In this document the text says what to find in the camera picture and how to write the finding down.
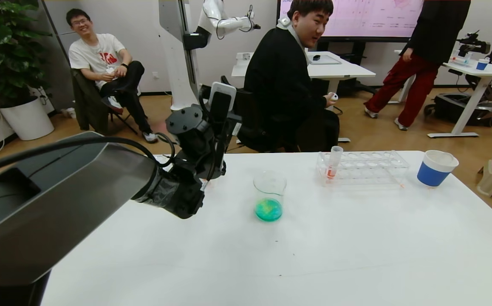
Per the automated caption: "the black wheeled robot base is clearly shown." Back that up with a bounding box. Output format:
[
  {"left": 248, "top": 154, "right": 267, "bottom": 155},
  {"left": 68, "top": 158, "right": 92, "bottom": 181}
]
[{"left": 424, "top": 93, "right": 492, "bottom": 128}]

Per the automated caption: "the clear glass beaker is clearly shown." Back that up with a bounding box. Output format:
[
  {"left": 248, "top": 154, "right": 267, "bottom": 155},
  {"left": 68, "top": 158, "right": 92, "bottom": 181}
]
[{"left": 253, "top": 171, "right": 288, "bottom": 222}]

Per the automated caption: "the orange pigment test tube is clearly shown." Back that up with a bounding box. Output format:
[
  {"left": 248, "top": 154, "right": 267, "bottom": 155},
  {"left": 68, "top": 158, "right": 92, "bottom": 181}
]
[{"left": 326, "top": 146, "right": 343, "bottom": 179}]

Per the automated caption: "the black office chair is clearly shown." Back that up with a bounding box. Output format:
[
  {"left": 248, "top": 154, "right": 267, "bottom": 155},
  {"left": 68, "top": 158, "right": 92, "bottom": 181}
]
[{"left": 221, "top": 76, "right": 280, "bottom": 153}]

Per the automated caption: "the person in black sweater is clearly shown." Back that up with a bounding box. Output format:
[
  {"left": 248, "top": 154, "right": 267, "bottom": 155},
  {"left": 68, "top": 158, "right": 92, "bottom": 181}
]
[{"left": 244, "top": 0, "right": 341, "bottom": 153}]

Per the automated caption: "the white humanoid robot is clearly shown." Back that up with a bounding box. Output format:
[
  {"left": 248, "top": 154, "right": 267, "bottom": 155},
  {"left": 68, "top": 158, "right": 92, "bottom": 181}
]
[{"left": 158, "top": 0, "right": 261, "bottom": 112}]

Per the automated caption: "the grey tablet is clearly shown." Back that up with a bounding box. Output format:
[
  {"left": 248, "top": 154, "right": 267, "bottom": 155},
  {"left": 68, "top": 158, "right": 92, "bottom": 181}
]
[{"left": 307, "top": 54, "right": 342, "bottom": 65}]

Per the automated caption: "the black screen stand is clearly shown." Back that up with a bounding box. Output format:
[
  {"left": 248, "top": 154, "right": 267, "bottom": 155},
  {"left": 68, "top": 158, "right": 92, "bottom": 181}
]
[{"left": 314, "top": 40, "right": 376, "bottom": 96}]

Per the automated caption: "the black folding chair with jacket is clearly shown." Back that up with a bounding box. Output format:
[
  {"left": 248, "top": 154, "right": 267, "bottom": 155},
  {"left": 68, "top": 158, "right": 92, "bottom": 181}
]
[{"left": 71, "top": 68, "right": 138, "bottom": 136}]

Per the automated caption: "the person in white t-shirt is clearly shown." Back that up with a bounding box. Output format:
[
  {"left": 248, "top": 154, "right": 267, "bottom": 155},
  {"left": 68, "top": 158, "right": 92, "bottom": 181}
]
[{"left": 65, "top": 8, "right": 159, "bottom": 143}]

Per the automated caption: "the blue white paper cup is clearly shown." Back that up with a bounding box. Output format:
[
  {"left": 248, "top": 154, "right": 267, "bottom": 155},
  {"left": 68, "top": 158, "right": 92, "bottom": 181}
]
[{"left": 417, "top": 150, "right": 459, "bottom": 187}]

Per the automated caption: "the person in red trousers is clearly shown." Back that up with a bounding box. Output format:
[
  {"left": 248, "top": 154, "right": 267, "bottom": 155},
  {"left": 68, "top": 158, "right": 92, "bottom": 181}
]
[{"left": 364, "top": 0, "right": 472, "bottom": 131}]

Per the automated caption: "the white plant pot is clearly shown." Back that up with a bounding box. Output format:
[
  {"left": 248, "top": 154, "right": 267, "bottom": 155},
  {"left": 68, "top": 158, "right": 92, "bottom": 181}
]
[{"left": 0, "top": 97, "right": 55, "bottom": 141}]

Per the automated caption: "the green leafy plant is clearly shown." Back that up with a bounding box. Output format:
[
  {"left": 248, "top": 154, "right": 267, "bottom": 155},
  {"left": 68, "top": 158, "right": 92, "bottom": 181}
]
[{"left": 0, "top": 0, "right": 53, "bottom": 109}]

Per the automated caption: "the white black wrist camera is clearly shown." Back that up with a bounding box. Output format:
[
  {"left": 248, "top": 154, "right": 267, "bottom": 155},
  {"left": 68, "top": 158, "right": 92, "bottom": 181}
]
[{"left": 207, "top": 82, "right": 237, "bottom": 128}]

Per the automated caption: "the large wall display screen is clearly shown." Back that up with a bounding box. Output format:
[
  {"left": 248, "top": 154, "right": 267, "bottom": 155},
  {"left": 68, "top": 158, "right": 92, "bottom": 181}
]
[{"left": 278, "top": 0, "right": 425, "bottom": 42}]

